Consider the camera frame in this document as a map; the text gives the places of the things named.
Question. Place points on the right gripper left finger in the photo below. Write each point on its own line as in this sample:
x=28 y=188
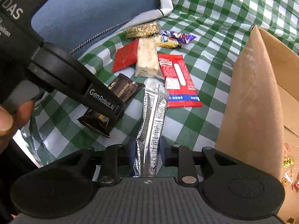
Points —
x=115 y=156

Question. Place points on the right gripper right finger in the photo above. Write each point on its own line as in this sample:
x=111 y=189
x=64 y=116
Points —
x=181 y=157

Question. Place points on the silver foil snack packet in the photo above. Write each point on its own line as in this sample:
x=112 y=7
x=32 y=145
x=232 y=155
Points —
x=155 y=104

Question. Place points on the dark brown chocolate packet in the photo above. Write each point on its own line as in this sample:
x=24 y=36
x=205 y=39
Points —
x=125 y=89

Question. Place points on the red and blue snack packet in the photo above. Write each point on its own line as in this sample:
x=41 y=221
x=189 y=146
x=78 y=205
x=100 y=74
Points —
x=177 y=80

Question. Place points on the yellow cartoon snack packet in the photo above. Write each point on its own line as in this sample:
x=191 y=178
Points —
x=166 y=41

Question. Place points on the purple candy bar wrapper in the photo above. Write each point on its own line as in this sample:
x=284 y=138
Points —
x=182 y=38

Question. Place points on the green bag of seeds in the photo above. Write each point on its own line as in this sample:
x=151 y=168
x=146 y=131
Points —
x=143 y=30

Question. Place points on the person's left hand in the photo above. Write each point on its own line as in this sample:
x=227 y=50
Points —
x=10 y=123

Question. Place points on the grey zippered cushion cover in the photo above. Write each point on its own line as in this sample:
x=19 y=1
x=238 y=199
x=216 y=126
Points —
x=166 y=7

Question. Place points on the brown cardboard box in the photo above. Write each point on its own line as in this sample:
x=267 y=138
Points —
x=261 y=113

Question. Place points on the clear pack of white candies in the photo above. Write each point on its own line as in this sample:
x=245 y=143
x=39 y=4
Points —
x=147 y=64

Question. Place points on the flat red square packet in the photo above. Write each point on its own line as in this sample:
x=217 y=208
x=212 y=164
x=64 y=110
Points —
x=125 y=56

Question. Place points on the green white checkered cloth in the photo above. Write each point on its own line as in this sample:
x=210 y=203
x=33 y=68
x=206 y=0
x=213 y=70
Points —
x=221 y=29

